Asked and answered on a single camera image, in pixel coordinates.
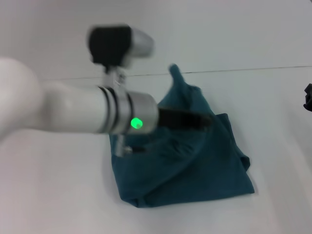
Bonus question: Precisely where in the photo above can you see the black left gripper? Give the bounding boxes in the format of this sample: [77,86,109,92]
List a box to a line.
[157,106,213,132]

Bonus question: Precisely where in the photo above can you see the blue FREE print t-shirt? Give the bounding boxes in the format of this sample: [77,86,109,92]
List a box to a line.
[108,63,255,209]

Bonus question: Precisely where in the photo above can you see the white left camera bracket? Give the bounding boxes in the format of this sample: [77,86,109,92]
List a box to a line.
[100,63,127,90]

